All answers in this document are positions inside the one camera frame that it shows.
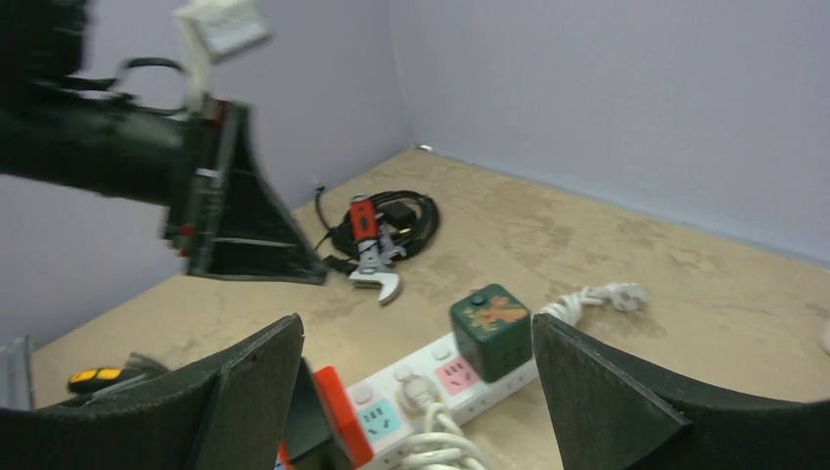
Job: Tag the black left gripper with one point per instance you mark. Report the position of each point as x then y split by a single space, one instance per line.
197 160

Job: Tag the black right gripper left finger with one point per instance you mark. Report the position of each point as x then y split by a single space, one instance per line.
225 411

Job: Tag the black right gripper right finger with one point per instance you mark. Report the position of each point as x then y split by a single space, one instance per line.
613 410

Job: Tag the red cube socket adapter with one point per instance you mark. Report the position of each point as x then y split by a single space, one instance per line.
344 417

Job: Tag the green cube socket adapter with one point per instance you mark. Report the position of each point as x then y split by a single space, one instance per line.
492 331

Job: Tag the white power strip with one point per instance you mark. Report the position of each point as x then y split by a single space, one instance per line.
412 411

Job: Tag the small black charger plug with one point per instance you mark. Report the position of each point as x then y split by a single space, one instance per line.
399 215

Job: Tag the yellow black screwdriver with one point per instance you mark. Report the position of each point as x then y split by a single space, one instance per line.
137 367

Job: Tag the red handled adjustable wrench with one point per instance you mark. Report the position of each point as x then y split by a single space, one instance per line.
371 272

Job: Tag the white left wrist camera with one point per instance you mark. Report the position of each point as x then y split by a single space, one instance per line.
211 31

